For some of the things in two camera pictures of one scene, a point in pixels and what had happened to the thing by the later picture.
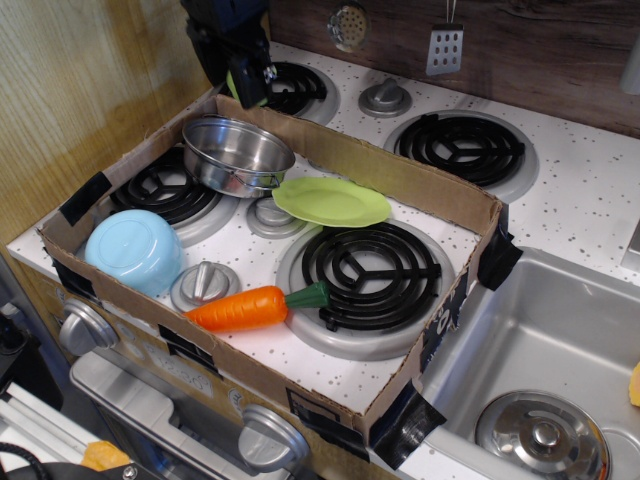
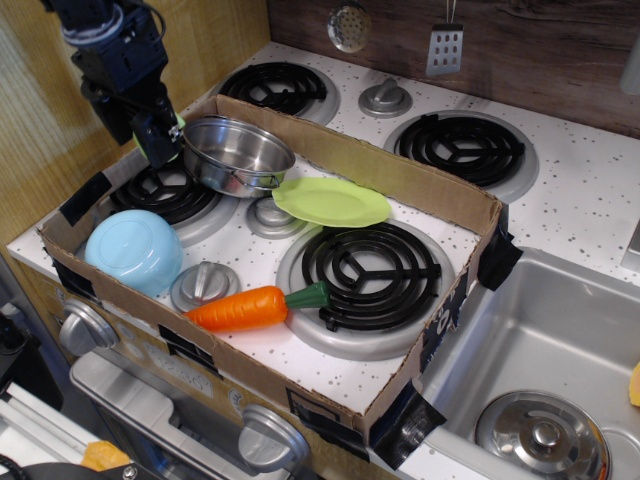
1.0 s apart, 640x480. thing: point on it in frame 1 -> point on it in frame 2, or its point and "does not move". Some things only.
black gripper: [236, 30] -> [125, 73]
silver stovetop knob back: [385, 100] does not move
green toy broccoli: [269, 73] -> [181, 123]
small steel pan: [235, 156] does not move
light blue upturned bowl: [135, 248] does not move
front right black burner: [391, 285] does not move
